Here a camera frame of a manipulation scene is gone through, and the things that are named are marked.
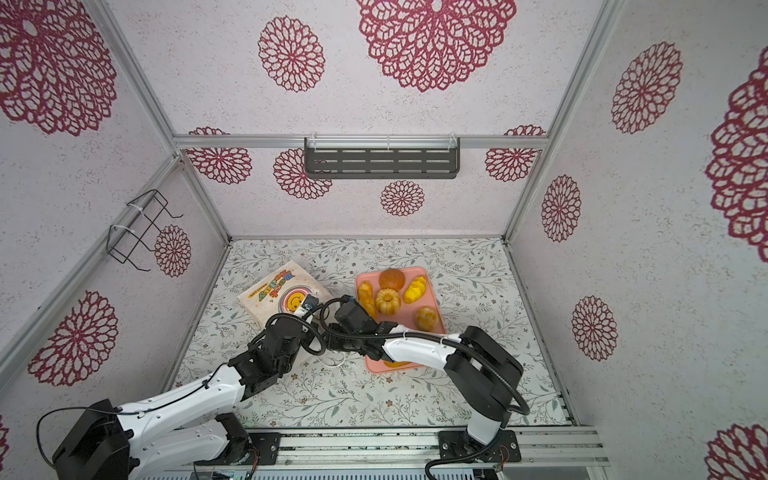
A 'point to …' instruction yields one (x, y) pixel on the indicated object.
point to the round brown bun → (391, 278)
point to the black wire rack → (137, 233)
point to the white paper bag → (274, 295)
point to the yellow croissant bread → (416, 290)
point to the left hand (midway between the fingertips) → (303, 312)
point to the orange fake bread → (366, 298)
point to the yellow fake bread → (425, 318)
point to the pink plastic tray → (406, 314)
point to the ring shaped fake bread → (387, 302)
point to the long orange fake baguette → (396, 364)
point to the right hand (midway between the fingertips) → (318, 336)
